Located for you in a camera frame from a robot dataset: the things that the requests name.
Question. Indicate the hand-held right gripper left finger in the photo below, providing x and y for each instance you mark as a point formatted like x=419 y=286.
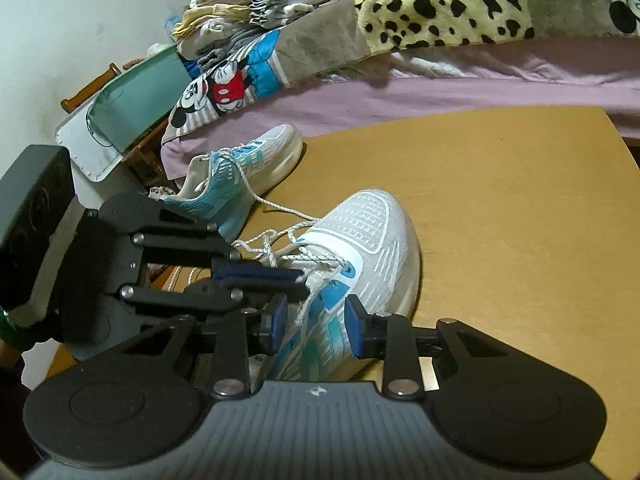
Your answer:
x=277 y=322

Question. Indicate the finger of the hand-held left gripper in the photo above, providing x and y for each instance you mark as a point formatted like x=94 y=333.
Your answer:
x=210 y=300
x=250 y=271

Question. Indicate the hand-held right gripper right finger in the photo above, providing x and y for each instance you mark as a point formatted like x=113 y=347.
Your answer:
x=356 y=327

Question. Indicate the white and blue sneaker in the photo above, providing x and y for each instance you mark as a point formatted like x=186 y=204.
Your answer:
x=270 y=152
x=360 y=240

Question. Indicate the wooden chair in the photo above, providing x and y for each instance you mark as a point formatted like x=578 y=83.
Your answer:
x=85 y=92

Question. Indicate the teal plastic tub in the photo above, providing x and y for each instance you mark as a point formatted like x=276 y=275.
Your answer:
x=145 y=90

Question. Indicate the cartoon mouse printed blanket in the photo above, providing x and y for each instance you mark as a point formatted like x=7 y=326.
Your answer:
x=320 y=45

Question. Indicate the purple bed sheet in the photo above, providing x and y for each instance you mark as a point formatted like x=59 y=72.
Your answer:
x=425 y=95

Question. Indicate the pile of folded clothes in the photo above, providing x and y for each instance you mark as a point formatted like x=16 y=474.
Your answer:
x=235 y=15

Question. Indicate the dark wooden bed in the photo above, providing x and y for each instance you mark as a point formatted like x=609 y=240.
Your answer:
x=632 y=142

